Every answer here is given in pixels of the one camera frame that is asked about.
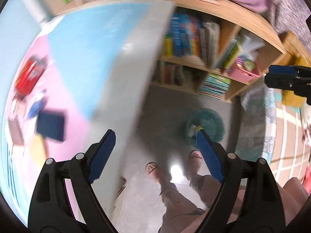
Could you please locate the yellow round lid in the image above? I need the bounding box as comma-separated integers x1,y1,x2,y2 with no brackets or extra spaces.
30,134,47,167

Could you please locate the dark navy box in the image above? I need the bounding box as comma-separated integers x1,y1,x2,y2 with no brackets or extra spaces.
36,110,65,142

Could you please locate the red drink can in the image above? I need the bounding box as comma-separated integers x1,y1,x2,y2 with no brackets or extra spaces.
15,56,47,97

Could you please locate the white cardboard box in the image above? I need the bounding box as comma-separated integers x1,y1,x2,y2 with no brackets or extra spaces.
8,118,24,146

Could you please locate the blue plastic wrapper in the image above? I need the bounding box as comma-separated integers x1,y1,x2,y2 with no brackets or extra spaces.
27,97,46,119

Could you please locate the teal trash basket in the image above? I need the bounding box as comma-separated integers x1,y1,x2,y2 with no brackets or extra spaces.
185,108,225,148

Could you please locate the pink plastic basket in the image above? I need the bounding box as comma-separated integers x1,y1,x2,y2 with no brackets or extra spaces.
228,57,261,84

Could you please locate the person right foot sandal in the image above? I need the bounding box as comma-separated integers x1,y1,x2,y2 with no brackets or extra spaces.
188,150,203,177

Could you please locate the person foot sandal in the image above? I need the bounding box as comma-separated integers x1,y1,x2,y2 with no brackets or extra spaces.
145,162,168,185
188,150,203,177

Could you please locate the wooden bookshelf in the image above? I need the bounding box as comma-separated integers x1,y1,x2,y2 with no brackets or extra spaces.
36,0,295,103

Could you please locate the person left foot sandal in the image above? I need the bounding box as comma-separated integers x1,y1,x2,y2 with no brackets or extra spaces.
145,162,168,185

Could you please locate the pink blue marathon towel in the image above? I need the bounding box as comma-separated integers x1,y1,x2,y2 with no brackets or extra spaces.
0,3,151,226

